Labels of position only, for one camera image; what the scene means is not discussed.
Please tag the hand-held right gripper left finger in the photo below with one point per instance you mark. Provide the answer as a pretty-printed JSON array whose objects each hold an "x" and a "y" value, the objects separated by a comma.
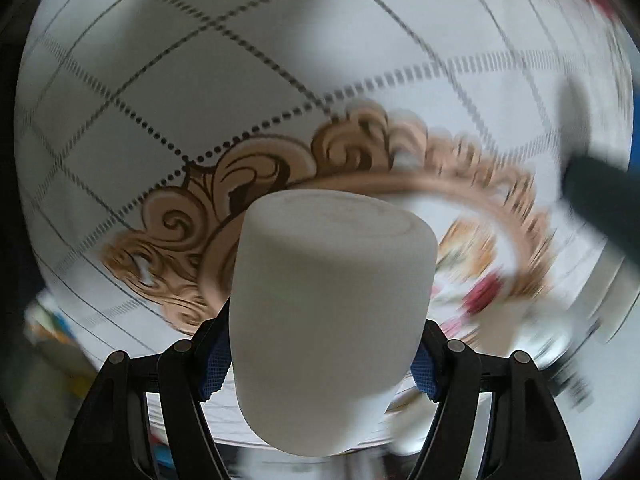
[{"x": 216, "y": 371}]

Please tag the white cup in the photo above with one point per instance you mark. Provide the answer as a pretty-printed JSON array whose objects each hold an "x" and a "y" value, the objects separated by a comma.
[{"x": 330, "y": 310}]

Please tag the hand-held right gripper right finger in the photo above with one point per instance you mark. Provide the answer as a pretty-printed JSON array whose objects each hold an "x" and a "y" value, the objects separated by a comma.
[{"x": 425, "y": 371}]

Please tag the white patterned tablecloth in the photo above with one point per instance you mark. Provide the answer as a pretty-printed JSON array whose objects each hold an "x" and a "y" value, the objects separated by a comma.
[{"x": 280, "y": 85}]

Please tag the dark blurred object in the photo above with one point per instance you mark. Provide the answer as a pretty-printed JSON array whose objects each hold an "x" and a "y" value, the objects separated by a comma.
[{"x": 595, "y": 185}]

